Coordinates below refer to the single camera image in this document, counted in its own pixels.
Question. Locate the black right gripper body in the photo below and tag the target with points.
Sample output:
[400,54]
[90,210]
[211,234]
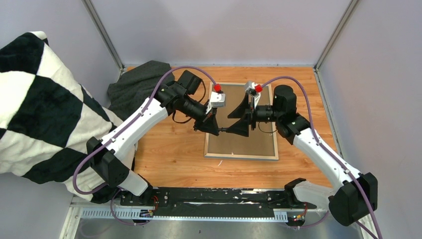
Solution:
[253,116]

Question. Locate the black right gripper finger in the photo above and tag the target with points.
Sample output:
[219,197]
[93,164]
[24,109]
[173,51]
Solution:
[241,128]
[243,110]

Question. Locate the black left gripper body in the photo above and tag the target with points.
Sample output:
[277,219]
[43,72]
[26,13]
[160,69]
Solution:
[201,115]

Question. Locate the wooden photo frame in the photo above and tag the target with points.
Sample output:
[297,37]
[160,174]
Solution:
[261,144]

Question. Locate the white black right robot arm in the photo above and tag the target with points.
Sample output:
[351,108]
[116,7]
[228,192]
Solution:
[353,194]

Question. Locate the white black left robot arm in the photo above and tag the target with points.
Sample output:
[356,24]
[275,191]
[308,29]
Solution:
[109,157]

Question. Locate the dark grey cloth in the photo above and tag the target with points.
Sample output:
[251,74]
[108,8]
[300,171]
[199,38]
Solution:
[134,86]

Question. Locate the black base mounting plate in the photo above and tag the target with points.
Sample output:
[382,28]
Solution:
[214,202]

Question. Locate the black white checkered blanket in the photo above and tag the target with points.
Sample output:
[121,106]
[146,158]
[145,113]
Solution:
[46,119]

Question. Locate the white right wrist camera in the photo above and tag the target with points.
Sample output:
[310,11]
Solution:
[254,91]

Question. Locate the right aluminium corner post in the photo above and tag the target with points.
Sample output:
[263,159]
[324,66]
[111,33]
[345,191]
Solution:
[336,33]

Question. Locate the aluminium corner post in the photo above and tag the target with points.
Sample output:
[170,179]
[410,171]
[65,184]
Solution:
[336,33]
[95,17]

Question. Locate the left aluminium corner post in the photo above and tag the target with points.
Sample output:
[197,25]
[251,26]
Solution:
[95,17]

